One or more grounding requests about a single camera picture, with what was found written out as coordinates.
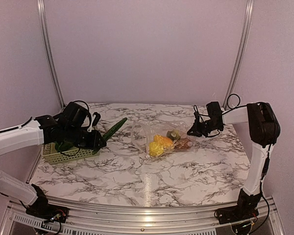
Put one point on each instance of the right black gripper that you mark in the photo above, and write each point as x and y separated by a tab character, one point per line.
196	130

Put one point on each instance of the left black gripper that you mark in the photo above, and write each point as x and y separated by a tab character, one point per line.
93	144

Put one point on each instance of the fake bok choy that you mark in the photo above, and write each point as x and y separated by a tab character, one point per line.
63	146

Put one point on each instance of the clear zip top bag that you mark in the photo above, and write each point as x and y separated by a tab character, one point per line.
143	132

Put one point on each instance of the green plastic basket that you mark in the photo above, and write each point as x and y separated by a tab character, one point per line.
53	157

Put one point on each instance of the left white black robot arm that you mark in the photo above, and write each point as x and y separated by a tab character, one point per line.
75	125

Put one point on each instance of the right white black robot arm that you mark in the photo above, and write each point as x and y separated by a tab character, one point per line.
264	130

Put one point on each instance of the fake green yellow pear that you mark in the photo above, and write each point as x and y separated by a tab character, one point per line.
174	135

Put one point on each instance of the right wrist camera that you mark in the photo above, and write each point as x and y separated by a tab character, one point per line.
198	117

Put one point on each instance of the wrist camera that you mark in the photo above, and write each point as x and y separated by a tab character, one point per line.
94	120
198	117

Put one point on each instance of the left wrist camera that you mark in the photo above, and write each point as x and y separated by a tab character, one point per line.
94	120

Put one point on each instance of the right aluminium frame post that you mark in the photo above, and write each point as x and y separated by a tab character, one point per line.
241	49

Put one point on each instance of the aluminium frame post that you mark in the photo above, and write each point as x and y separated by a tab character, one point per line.
48	50
241	49

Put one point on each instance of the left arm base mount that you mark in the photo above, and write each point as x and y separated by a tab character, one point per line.
50	213

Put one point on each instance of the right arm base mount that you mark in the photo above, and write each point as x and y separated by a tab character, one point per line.
234	214

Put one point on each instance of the front aluminium rail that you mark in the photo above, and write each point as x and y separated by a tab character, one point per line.
100	219

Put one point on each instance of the left aluminium frame post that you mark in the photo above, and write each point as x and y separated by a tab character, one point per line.
48	50

